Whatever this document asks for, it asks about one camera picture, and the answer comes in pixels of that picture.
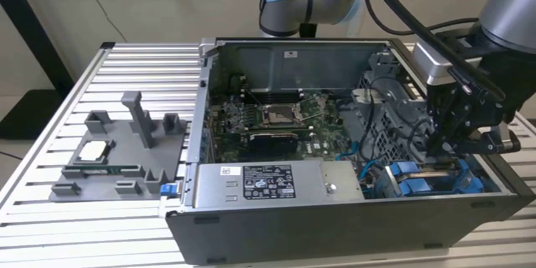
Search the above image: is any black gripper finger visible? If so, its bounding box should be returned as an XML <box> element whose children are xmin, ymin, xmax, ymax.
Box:
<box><xmin>425</xmin><ymin>113</ymin><xmax>458</xmax><ymax>158</ymax></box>
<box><xmin>456</xmin><ymin>124</ymin><xmax>522</xmax><ymax>156</ymax></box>

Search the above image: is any hard disk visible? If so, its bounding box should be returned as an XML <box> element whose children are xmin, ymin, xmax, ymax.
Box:
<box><xmin>384</xmin><ymin>158</ymin><xmax>482</xmax><ymax>196</ymax></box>

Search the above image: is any grey disk bay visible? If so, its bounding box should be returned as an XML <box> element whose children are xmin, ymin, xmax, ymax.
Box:
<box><xmin>350</xmin><ymin>51</ymin><xmax>485</xmax><ymax>198</ymax></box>

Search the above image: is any green motherboard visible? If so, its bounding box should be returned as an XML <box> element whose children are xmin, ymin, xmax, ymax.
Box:
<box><xmin>206</xmin><ymin>91</ymin><xmax>365</xmax><ymax>164</ymax></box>

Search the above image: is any metal socket cover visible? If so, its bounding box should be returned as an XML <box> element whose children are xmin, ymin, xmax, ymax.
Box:
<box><xmin>297</xmin><ymin>96</ymin><xmax>332</xmax><ymax>119</ymax></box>

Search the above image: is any silver power supply unit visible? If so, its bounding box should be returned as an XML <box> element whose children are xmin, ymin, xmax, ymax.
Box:
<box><xmin>193</xmin><ymin>159</ymin><xmax>364</xmax><ymax>210</ymax></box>

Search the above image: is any CPU socket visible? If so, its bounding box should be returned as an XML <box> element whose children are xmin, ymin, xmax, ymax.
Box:
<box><xmin>260</xmin><ymin>104</ymin><xmax>300</xmax><ymax>129</ymax></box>

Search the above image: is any black graphics card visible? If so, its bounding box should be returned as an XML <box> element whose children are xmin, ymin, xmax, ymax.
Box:
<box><xmin>246</xmin><ymin>131</ymin><xmax>300</xmax><ymax>159</ymax></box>

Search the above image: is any open grey PC case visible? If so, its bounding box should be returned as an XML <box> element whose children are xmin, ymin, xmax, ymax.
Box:
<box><xmin>164</xmin><ymin>36</ymin><xmax>536</xmax><ymax>265</ymax></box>

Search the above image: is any blue plastic latch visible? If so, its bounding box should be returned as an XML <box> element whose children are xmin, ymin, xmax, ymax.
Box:
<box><xmin>158</xmin><ymin>183</ymin><xmax>177</xmax><ymax>199</ymax></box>

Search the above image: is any grey parts rack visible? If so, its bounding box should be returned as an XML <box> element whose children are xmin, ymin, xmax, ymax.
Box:
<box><xmin>48</xmin><ymin>90</ymin><xmax>194</xmax><ymax>203</ymax></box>

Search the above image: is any silver CPU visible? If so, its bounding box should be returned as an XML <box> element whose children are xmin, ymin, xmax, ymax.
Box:
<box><xmin>77</xmin><ymin>140</ymin><xmax>113</xmax><ymax>163</ymax></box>

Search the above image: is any black monitor stand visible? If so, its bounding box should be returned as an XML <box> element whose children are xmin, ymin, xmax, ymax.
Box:
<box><xmin>0</xmin><ymin>0</ymin><xmax>77</xmax><ymax>139</ymax></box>

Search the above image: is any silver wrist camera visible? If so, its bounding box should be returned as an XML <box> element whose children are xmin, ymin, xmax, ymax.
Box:
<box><xmin>409</xmin><ymin>41</ymin><xmax>456</xmax><ymax>86</ymax></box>

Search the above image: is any blue wire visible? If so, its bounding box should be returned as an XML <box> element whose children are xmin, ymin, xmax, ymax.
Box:
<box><xmin>337</xmin><ymin>150</ymin><xmax>390</xmax><ymax>184</ymax></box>

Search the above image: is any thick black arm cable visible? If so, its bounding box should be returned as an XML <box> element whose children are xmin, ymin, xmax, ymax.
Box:
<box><xmin>360</xmin><ymin>0</ymin><xmax>506</xmax><ymax>102</ymax></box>

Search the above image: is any thin black wall cable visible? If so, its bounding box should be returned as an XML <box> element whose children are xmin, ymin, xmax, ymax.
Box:
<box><xmin>69</xmin><ymin>0</ymin><xmax>129</xmax><ymax>43</ymax></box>

